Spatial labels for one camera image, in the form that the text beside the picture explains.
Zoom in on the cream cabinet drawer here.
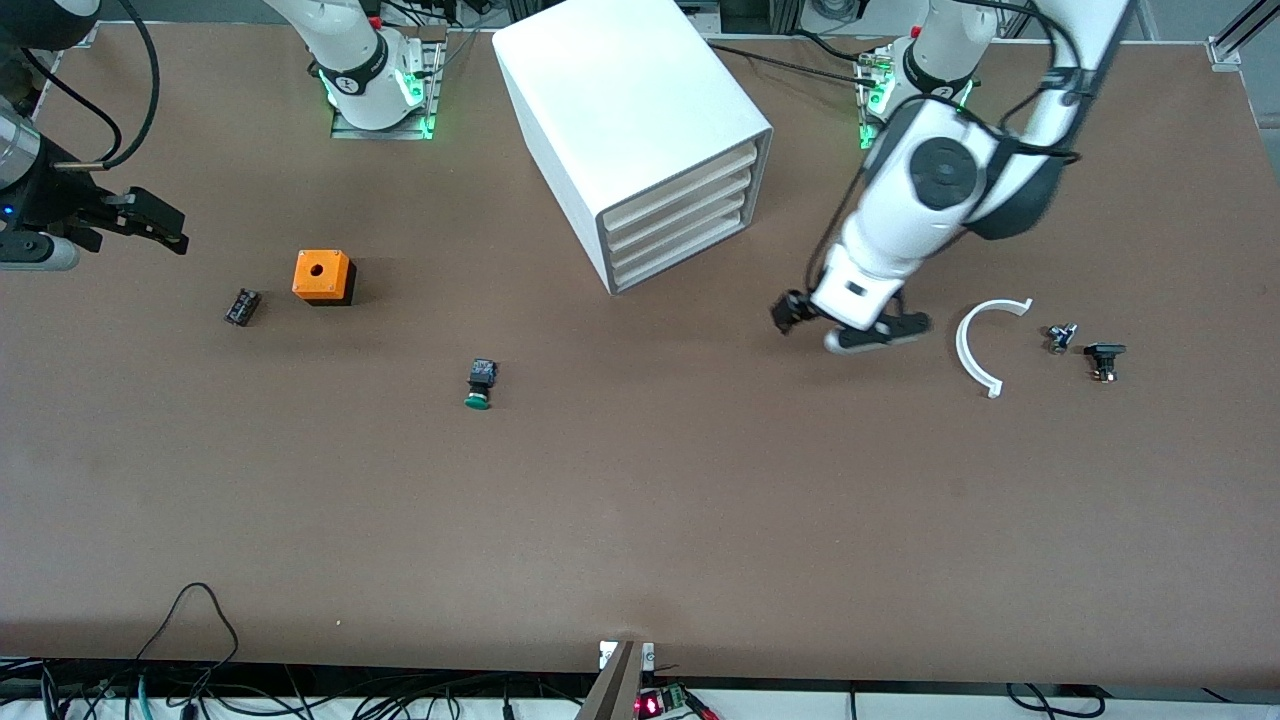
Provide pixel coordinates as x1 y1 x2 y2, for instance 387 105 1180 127
600 143 758 233
612 213 748 292
604 170 755 254
608 193 751 274

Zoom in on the orange button box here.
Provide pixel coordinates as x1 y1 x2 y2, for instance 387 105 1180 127
292 249 357 307

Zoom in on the white drawer cabinet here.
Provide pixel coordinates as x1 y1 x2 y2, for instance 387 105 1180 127
492 0 774 296

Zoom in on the white curved plastic arc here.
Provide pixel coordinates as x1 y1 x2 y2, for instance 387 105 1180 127
955 297 1034 399

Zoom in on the circuit board with red light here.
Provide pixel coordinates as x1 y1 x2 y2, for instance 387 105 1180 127
635 683 721 720

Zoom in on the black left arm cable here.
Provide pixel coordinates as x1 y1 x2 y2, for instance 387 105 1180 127
805 0 1086 301

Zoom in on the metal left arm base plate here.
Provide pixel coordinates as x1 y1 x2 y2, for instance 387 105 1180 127
856 50 901 152

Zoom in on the black table cable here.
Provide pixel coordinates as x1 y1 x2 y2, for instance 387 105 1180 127
705 30 891 89

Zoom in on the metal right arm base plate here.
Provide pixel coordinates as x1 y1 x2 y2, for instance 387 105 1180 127
330 40 446 141

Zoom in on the black selector switch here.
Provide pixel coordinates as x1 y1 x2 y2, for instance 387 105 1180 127
1084 342 1128 385

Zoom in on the black looped cable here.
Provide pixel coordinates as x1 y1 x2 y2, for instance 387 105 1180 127
135 583 241 666

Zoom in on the grey wedge post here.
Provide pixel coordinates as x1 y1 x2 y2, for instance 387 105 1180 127
575 640 656 720

